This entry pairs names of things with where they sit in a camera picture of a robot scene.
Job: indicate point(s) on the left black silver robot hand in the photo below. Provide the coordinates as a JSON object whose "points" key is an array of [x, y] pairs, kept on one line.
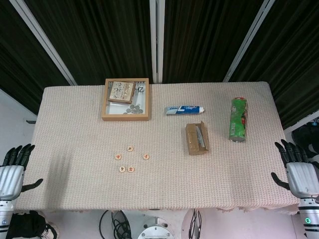
{"points": [[11, 179]]}

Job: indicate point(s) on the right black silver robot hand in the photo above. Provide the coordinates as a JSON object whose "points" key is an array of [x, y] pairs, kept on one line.
{"points": [[302, 178]]}

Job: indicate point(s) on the wooden chess piece black character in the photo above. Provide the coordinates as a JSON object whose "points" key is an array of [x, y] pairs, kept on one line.
{"points": [[122, 169], [130, 149]]}

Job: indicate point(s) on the wooden chess piece red character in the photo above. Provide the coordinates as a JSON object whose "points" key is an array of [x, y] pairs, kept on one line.
{"points": [[118, 156], [131, 169], [146, 156]]}

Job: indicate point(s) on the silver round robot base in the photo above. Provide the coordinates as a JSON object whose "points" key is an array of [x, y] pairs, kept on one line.
{"points": [[155, 232]]}

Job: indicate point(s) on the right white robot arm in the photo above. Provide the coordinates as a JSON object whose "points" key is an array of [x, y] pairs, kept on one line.
{"points": [[309, 211]]}

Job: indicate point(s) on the black bag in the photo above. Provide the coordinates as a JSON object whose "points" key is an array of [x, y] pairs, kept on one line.
{"points": [[305, 135]]}

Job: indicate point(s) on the black trouser leg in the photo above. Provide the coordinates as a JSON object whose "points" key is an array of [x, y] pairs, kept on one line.
{"points": [[27, 224]]}

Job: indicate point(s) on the white sneaker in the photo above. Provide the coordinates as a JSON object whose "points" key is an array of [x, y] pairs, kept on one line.
{"points": [[51, 230]]}

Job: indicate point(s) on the green chip can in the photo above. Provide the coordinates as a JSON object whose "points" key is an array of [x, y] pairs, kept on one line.
{"points": [[238, 119]]}

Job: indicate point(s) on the clear plastic bag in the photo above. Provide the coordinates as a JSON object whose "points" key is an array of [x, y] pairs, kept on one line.
{"points": [[200, 137]]}

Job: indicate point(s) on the dark pleated curtain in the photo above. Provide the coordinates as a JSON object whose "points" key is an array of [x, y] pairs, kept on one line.
{"points": [[99, 37], [20, 62], [199, 37], [294, 62]]}

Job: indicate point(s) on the open brown cardboard box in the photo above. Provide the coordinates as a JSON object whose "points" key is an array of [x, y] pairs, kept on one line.
{"points": [[192, 139]]}

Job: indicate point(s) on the beige woven tablecloth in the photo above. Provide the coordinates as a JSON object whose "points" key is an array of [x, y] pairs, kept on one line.
{"points": [[174, 179]]}

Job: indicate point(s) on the blue white toothpaste tube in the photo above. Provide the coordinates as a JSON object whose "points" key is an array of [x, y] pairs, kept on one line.
{"points": [[184, 109]]}

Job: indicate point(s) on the brown calligraphy card box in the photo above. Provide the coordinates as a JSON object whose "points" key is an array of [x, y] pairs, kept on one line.
{"points": [[120, 92]]}

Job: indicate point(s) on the silver coin pile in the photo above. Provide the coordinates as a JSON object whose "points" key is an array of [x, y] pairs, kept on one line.
{"points": [[134, 109]]}

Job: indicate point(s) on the square wooden frame tray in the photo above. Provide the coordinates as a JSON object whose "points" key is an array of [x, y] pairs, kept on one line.
{"points": [[124, 118]]}

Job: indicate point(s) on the white frame post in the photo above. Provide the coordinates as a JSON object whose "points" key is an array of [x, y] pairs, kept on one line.
{"points": [[152, 37], [249, 39], [42, 39]]}

